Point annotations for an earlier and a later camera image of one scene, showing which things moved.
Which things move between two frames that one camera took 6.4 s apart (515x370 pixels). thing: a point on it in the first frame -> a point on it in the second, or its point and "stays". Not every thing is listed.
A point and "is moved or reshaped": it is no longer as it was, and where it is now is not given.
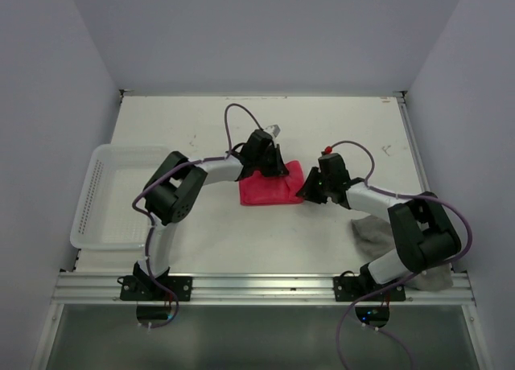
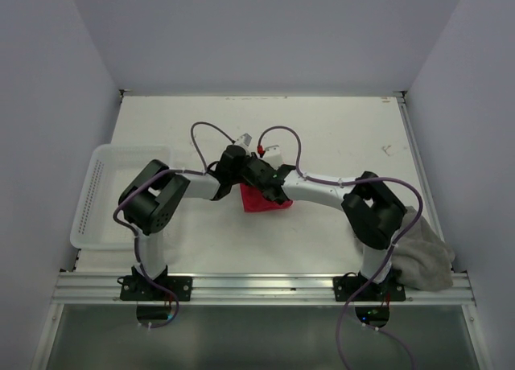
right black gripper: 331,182 -> 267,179
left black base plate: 166,289 stays
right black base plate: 351,288 stays
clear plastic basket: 105,218 stays
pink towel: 257,189 is moved or reshaped
